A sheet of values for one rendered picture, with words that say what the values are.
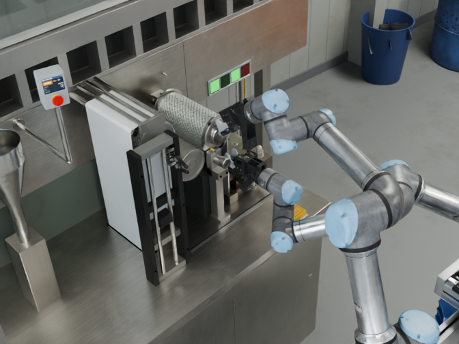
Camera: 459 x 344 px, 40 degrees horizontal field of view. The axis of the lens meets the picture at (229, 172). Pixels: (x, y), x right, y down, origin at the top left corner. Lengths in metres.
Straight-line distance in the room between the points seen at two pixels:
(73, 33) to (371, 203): 1.09
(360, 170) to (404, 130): 2.76
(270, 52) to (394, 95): 2.24
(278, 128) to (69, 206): 0.89
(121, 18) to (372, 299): 1.22
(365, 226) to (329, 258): 1.87
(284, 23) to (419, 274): 1.52
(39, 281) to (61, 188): 0.39
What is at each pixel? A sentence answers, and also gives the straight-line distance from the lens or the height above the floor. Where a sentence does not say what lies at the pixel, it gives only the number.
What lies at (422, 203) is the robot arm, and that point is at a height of 1.11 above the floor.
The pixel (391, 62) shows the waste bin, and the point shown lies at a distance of 4.97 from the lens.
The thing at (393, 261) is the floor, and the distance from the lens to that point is 3.58.
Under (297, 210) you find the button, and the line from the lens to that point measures 2.41.
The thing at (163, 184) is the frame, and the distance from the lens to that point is 2.01.
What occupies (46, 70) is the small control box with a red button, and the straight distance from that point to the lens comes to 1.77.
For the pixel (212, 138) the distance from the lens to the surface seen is 2.21.
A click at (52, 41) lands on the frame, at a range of 2.11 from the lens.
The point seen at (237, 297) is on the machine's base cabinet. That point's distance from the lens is 2.35.
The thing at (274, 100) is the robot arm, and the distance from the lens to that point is 1.91.
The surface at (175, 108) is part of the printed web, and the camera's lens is 2.30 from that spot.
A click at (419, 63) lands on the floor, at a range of 5.45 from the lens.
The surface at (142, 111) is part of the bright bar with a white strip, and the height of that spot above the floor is 1.44.
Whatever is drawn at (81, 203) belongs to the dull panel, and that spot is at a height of 0.98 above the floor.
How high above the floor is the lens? 2.52
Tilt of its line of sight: 38 degrees down
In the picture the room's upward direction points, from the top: 2 degrees counter-clockwise
